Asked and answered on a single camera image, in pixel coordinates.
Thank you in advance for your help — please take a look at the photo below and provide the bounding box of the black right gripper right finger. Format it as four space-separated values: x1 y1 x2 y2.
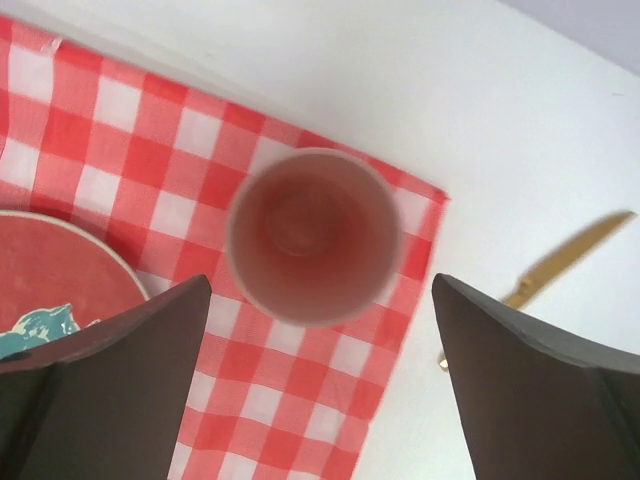
432 274 639 479

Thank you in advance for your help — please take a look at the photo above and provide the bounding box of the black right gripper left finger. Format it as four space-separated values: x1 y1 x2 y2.
1 275 211 479

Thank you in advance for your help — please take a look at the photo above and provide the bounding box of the gold table knife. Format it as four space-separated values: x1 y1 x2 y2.
437 210 639 374

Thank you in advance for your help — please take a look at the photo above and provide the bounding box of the red plate with teal pattern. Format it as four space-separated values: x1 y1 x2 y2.
1 210 149 359

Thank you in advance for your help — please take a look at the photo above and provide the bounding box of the pink plastic cup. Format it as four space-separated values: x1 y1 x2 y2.
225 147 404 327

